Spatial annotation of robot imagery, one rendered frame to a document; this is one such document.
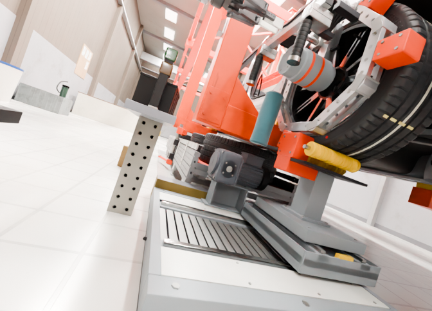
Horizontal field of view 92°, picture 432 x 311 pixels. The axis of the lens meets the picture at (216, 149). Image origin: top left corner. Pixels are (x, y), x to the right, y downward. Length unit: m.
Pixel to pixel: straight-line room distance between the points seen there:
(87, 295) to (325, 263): 0.70
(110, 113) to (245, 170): 7.76
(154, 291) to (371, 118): 0.80
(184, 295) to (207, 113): 0.96
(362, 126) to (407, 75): 0.19
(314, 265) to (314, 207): 0.28
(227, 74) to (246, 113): 0.26
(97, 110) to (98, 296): 8.28
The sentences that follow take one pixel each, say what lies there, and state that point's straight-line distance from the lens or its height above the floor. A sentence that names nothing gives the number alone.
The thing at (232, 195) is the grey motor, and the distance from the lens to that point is 1.32.
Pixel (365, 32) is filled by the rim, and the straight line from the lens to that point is 1.17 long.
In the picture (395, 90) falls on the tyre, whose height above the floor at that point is 0.74.
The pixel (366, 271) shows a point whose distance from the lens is 1.04.
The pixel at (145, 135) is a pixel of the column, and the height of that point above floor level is 0.35.
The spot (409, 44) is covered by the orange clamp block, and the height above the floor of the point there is 0.84.
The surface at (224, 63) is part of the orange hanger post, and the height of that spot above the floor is 0.90.
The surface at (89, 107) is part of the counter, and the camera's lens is 8.81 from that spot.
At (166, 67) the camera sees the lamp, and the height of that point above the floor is 0.59.
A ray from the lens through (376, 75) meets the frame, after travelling 0.89.
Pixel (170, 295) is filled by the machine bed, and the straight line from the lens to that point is 0.52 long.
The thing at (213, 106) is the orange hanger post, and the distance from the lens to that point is 1.27.
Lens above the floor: 0.38
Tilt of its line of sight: level
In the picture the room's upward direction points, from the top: 19 degrees clockwise
